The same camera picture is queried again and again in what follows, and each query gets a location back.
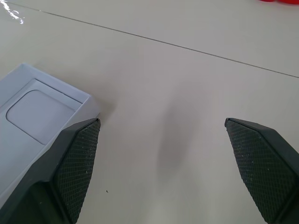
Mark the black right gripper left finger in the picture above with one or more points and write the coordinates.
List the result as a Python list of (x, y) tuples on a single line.
[(70, 163)]

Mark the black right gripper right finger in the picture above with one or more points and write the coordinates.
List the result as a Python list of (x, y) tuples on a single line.
[(257, 161)]

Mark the red plastic object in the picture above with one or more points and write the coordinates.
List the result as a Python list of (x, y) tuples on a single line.
[(283, 1)]

